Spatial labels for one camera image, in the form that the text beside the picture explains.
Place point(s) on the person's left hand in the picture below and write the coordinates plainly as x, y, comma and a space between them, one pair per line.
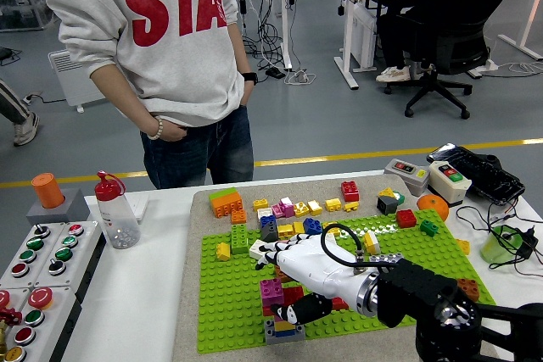
247, 91

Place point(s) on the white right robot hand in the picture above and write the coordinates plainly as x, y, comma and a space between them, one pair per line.
316, 266

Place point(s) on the person's right hand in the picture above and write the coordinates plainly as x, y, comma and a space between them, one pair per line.
171, 131

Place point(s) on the pink square brick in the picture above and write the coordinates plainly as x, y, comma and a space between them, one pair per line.
271, 292

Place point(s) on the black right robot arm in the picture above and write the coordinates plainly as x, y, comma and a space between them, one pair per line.
420, 290

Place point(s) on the person's right forearm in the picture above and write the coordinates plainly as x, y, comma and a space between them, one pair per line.
127, 101

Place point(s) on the person's left forearm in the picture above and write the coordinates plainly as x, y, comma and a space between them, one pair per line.
242, 52

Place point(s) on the black power brick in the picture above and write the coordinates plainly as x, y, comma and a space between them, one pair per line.
275, 73

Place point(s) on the large red brick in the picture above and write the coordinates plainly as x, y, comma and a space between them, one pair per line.
293, 295

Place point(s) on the red sloped brick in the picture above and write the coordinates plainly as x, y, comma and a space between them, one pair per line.
340, 303

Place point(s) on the dark grey sloped brick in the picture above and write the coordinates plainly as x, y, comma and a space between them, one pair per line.
269, 233

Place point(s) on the white and yellow brick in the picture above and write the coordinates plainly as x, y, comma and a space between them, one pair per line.
372, 243

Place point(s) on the white square brick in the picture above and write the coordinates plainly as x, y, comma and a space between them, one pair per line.
255, 247

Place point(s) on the pink and white brick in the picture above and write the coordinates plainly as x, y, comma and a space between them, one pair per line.
287, 208

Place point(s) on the thin yellow brick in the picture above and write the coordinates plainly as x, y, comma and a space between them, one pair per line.
283, 326

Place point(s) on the small yellow brick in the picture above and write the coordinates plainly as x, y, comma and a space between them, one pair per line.
350, 207

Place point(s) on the long grey brick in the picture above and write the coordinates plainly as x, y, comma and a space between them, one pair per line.
386, 257

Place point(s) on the thin blue brick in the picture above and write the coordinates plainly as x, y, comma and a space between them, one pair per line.
284, 332

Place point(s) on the grey base brick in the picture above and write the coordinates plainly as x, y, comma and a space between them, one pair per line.
284, 339

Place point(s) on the lime green flat brick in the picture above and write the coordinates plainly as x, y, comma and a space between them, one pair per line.
221, 193

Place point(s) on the tall green brick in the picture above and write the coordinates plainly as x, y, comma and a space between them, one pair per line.
239, 239

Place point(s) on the green studded baseplate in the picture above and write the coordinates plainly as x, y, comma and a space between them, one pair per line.
229, 294

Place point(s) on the small orange brick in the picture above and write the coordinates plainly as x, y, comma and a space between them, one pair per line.
238, 217

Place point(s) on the large orange brick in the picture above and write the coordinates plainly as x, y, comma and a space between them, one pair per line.
227, 206

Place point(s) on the yellow wedge brick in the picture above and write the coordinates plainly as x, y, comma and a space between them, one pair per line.
386, 193

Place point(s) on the small green brick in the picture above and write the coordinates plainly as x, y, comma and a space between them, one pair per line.
399, 199

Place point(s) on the black wristwatch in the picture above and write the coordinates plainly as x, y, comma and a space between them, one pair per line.
250, 78

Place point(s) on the black hanging adapter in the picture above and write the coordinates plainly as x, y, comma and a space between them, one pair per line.
242, 6

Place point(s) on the clear bottle red cap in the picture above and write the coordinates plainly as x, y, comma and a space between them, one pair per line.
116, 218

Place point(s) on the white panel heater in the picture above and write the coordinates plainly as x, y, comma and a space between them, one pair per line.
70, 80

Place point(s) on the grey block holder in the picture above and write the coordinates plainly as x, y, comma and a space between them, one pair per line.
74, 209

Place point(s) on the white computer case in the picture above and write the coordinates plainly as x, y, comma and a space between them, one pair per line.
360, 35

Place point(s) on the orange fruit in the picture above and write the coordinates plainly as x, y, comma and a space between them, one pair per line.
432, 207

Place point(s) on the grey-brown table mat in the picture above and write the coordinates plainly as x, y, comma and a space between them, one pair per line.
186, 294

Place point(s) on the orange cylinder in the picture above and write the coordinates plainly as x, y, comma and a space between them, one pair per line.
46, 192

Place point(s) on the floor socket box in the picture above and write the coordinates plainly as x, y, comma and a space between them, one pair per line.
27, 99

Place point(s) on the white push-button box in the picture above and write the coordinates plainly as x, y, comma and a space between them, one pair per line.
34, 317
26, 256
63, 254
3, 299

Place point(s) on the green plastic cup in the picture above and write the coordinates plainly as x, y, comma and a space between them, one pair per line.
490, 249

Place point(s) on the clear storage crate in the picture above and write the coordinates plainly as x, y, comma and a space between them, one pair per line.
25, 6

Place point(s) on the black office chair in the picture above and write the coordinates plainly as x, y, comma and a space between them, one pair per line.
466, 6

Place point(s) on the brass fitting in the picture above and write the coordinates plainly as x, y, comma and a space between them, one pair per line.
2, 336

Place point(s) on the white wall switch plate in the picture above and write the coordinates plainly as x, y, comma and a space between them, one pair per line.
140, 205

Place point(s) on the grey switch box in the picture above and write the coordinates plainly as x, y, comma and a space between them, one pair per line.
407, 179

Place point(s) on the white switch box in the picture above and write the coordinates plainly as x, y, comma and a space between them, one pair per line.
449, 190

